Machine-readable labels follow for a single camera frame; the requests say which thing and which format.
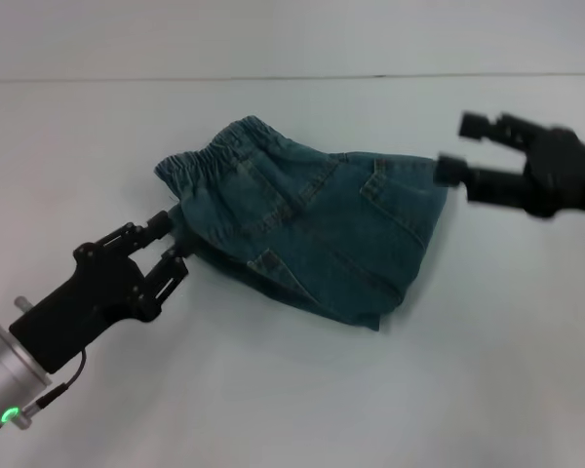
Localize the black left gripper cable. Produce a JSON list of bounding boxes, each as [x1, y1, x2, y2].
[[21, 348, 88, 421]]

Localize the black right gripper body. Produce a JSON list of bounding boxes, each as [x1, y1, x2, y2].
[[520, 126, 585, 220]]

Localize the blue denim shorts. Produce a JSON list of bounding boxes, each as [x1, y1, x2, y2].
[[154, 115, 450, 333]]

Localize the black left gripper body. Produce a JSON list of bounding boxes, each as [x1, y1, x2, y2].
[[8, 241, 167, 375]]

